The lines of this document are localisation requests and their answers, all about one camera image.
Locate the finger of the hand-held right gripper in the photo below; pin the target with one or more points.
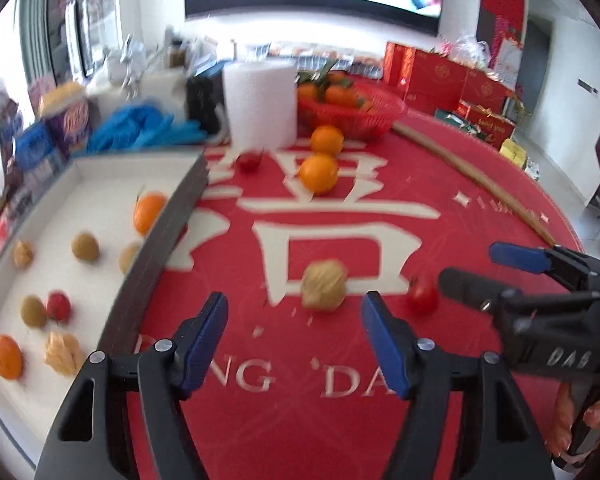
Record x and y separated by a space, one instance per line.
465 286
515 256

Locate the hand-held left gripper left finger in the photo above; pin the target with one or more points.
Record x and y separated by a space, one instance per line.
202 340

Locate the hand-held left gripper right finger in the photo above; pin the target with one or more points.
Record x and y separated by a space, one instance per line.
387 345

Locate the walnut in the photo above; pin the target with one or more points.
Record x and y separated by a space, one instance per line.
323 284

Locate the grey tray with white inside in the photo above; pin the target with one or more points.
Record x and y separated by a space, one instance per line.
90 195

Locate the person's right hand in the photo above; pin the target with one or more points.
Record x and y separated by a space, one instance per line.
564 430

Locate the white and green box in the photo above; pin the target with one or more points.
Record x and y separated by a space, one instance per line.
532 169

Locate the long wooden back scratcher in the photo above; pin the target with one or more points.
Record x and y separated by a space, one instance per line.
470 170

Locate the yellow cardboard box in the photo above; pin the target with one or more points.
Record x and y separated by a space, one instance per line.
512 152

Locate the red printed table mat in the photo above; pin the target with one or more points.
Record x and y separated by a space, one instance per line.
290 440

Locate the orange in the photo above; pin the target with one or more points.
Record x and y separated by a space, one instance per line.
319 173
327 139
5 355
149 211

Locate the husked physalis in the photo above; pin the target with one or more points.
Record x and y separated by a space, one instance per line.
23 253
62 352

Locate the green gift bag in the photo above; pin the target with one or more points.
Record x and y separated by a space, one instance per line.
452 119

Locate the red plastic basket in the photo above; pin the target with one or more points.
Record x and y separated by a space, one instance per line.
370 115

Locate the interior door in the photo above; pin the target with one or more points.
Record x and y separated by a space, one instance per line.
535 60

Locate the plastic-wrapped gift basket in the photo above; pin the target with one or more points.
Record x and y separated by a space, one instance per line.
467 50

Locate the blue gloves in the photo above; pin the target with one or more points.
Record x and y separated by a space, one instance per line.
130 127

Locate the pile of leafy tangerines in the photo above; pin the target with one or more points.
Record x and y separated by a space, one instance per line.
340 95

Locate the black container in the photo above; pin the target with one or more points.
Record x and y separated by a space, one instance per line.
205 105

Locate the white paper towel roll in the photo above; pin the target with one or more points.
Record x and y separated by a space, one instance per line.
260 105

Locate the blue packet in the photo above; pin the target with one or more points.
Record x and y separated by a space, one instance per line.
35 152

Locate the checked cloth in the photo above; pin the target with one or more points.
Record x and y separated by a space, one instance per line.
280 52

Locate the glass display cabinet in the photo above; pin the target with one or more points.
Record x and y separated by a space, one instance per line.
80 10

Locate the black wall switch panel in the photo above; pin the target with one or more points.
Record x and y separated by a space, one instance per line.
587 87

